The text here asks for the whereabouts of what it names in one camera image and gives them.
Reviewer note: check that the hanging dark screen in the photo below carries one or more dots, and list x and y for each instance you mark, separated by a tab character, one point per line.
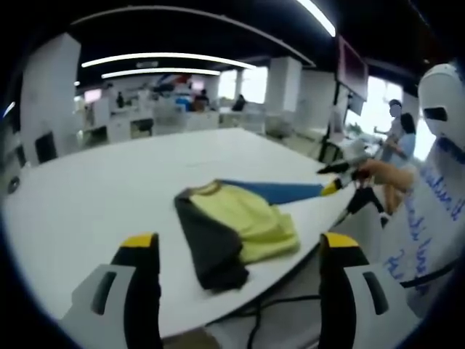
352	65

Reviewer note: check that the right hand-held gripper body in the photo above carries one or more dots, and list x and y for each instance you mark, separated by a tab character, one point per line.
355	156

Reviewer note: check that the black stand pole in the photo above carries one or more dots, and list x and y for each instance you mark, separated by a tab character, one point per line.
331	123

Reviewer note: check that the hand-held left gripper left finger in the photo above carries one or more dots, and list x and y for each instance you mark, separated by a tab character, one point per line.
141	291

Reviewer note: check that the blue box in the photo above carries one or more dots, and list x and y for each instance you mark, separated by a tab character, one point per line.
182	104

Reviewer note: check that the row of white desks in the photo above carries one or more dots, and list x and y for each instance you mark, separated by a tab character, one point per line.
167	121

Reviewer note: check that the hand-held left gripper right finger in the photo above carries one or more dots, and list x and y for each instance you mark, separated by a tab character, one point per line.
338	291

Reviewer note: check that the white worn device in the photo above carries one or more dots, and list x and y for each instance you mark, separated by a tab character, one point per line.
432	91

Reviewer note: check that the black cabinet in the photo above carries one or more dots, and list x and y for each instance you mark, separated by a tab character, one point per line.
46	147

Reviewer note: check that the small black object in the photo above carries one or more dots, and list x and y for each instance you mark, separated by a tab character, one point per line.
12	184

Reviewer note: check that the person's right hand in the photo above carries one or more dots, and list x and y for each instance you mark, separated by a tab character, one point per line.
370	172

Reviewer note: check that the ceiling light strip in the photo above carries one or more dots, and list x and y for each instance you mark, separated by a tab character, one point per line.
160	71
167	56
318	16

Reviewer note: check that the yellow blue black garment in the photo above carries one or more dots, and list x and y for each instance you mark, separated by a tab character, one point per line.
232	214

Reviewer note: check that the white square pillar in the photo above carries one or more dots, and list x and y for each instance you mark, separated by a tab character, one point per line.
284	85
51	91

